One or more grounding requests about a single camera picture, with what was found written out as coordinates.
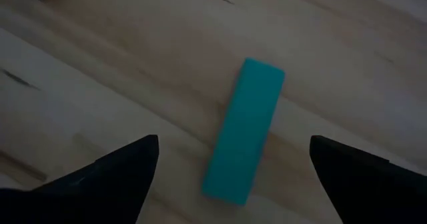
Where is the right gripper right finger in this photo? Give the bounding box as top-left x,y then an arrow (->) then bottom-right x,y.
310,135 -> 427,224

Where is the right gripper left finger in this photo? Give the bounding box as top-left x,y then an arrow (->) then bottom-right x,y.
0,134 -> 160,224

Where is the teal rectangular block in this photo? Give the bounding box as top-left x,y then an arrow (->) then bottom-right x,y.
201,57 -> 286,207

